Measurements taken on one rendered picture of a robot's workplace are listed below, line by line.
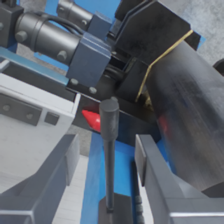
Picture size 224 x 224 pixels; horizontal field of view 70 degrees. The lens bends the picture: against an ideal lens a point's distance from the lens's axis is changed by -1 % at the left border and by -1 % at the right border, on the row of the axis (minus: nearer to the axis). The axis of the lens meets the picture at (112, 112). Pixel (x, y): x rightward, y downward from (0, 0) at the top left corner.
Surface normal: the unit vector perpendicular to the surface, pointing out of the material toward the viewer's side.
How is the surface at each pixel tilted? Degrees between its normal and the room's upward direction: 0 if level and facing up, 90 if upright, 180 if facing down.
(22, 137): 0
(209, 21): 0
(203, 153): 90
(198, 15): 0
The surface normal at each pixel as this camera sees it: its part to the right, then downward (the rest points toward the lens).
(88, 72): 0.00, 0.64
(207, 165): -0.79, -0.48
